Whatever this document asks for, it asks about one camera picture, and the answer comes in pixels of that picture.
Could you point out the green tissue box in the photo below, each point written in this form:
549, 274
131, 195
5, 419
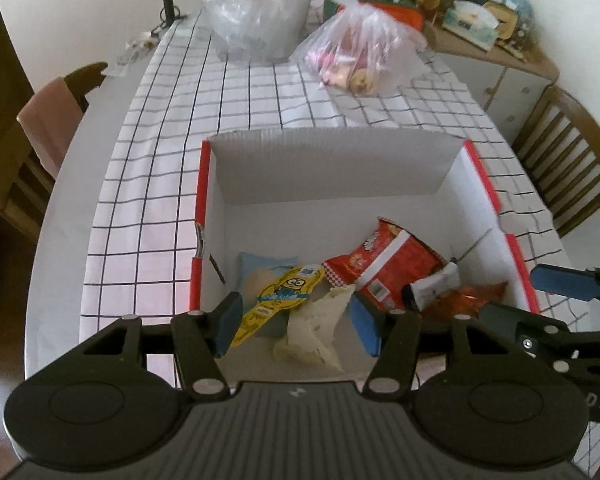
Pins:
470, 25

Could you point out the light blue snack packet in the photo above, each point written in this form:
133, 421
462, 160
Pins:
257, 264

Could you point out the white cabinet with wooden top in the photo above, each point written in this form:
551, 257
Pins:
510, 90

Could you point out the red cardboard box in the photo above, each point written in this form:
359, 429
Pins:
330, 175

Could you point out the pink towel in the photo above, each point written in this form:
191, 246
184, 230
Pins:
50, 120

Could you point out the cream white snack packet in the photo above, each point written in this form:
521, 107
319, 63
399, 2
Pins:
310, 325

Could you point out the blue patterned bag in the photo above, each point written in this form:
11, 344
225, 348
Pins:
524, 5

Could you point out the large clear plastic bag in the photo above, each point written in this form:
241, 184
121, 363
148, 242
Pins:
260, 15

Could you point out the white power strip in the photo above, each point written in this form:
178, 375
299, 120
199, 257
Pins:
135, 50

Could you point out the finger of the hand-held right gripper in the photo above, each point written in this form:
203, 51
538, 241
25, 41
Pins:
505, 317
565, 280

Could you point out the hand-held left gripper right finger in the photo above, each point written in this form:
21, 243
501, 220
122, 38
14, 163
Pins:
365, 327

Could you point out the orange and green case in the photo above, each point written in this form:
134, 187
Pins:
400, 15

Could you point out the yellow cartoon snack packet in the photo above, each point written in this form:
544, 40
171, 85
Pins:
280, 295

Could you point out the brown orange foil packet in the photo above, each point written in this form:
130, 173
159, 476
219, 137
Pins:
475, 300

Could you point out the plastic bag of pastries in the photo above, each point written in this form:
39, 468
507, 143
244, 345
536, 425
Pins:
360, 50

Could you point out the wooden slatted chair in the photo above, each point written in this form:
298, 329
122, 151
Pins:
565, 160

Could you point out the black and white bar packet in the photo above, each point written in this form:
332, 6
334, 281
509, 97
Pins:
432, 287

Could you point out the red snack packet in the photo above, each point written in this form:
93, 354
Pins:
390, 265

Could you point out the wooden chair with towel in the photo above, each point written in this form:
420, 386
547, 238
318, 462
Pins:
10, 180

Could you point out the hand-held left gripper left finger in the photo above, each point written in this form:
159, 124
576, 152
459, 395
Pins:
227, 322

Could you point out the yellow retro box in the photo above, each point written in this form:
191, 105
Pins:
502, 20

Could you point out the white checked tablecloth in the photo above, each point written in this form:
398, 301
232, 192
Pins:
170, 160

